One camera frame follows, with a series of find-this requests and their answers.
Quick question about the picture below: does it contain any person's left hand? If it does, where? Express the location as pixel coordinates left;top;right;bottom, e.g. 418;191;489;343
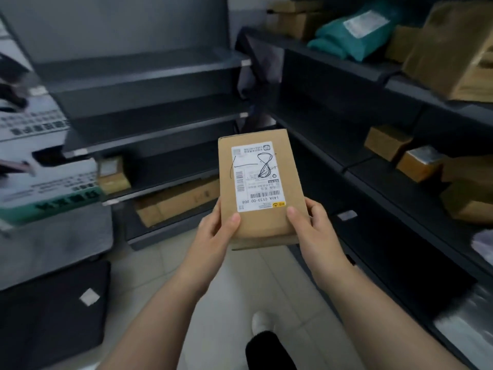
186;197;242;278

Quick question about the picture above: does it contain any person's right hand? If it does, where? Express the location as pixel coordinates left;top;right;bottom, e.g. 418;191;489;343
287;197;350;279

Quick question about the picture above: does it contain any labelled cardboard parcel box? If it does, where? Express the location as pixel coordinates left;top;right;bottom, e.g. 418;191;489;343
218;129;309;251

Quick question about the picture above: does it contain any person's left forearm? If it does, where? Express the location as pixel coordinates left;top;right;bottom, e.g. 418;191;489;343
96;257;216;370

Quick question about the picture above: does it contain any person's right forearm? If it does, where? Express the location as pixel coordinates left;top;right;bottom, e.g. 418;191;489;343
312;261;468;370

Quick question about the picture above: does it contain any flat cardboard box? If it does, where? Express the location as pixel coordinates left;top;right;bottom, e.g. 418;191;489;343
134;177;221;228

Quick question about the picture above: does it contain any person's white shoe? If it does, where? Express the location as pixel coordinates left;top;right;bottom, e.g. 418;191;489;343
251;311;276;343

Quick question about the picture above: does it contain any long dark metal shelf rack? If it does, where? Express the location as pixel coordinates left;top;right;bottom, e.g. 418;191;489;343
235;25;493;370

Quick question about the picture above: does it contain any small brown cardboard box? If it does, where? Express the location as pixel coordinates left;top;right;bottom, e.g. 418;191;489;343
364;125;413;162

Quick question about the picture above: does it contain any small labelled cardboard box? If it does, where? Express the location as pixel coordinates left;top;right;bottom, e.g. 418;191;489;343
96;156;131;195

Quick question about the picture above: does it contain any person's black trouser leg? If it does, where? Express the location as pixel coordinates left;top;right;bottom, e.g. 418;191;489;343
245;330;299;370

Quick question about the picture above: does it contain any taped brown cardboard box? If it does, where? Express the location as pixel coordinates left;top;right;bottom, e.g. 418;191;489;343
396;146;447;183

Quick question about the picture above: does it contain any dark grey metal shelf rack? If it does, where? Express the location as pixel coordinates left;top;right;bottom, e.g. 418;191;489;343
0;0;255;251

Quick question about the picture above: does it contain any stacked brown cardboard box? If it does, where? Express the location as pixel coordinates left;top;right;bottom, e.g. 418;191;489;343
440;156;493;225

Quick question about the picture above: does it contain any white plastic mailer bag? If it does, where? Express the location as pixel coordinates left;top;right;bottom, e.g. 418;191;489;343
471;227;493;266

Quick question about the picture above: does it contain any grey plastic mailer bag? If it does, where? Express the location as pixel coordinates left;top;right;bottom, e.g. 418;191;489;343
431;283;493;370

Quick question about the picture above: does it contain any white printed poster sign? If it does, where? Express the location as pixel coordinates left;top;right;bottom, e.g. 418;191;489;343
0;86;106;228

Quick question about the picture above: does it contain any black plastic mailer bag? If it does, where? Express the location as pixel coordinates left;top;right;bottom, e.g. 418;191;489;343
0;260;112;370

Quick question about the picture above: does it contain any teal plastic mailer bag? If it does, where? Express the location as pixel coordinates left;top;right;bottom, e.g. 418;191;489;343
307;7;403;62

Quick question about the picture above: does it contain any large brown cardboard box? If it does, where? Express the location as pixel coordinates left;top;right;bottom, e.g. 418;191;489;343
401;0;493;104

